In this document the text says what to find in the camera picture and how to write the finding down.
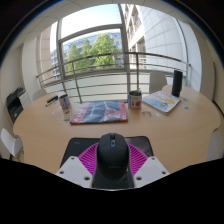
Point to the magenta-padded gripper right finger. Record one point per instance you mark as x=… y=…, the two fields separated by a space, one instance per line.
x=151 y=170

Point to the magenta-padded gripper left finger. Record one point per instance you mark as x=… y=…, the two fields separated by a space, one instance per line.
x=71 y=170

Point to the black computer mouse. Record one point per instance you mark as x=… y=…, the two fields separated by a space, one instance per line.
x=112 y=156

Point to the black horse-print mouse pad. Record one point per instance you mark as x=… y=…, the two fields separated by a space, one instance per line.
x=75 y=146

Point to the small metal key bunch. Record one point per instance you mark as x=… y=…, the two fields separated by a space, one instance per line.
x=146 y=113

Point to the red and blue magazine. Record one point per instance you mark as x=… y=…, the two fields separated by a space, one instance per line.
x=100 y=112

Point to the printed white mug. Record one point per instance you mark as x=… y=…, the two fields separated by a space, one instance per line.
x=64 y=102

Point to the light blue picture book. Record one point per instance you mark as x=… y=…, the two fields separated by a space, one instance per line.
x=161 y=101

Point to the white mug with plant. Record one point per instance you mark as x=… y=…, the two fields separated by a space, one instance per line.
x=135 y=101

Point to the dark blue stapler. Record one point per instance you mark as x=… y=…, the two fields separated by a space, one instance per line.
x=52 y=99

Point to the small blue card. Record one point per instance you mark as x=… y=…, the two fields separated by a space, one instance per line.
x=185 y=99

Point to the black and white printer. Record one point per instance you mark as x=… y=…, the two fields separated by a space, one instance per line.
x=15 y=105

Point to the tall black cylindrical bottle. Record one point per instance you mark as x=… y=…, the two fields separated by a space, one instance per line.
x=177 y=83

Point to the metal balcony railing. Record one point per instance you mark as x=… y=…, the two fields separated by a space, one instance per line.
x=100 y=56

